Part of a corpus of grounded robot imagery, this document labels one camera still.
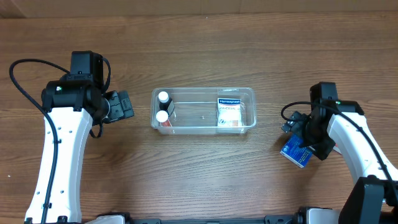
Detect blue medicine box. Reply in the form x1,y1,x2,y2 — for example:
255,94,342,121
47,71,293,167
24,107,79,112
280,134,312,168

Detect orange bottle white cap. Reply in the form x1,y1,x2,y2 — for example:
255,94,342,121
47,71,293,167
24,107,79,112
155,110,172,127

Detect black bottle white cap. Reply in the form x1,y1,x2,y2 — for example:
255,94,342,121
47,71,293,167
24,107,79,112
158,91,175,116

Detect white Hansaplast plaster box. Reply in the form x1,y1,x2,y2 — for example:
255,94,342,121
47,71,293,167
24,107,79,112
217,98,242,127

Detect red medicine box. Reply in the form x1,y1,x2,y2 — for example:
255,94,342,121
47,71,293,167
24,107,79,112
333,144,341,154

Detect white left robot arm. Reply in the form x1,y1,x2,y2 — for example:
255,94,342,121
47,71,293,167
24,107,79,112
24,80,134,223

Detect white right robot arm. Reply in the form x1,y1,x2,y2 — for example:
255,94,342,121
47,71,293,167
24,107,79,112
282,100,397,223

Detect clear plastic container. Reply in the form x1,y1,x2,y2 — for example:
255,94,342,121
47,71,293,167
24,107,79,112
150,87,257,134

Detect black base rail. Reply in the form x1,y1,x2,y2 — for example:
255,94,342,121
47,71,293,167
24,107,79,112
93,206,343,224

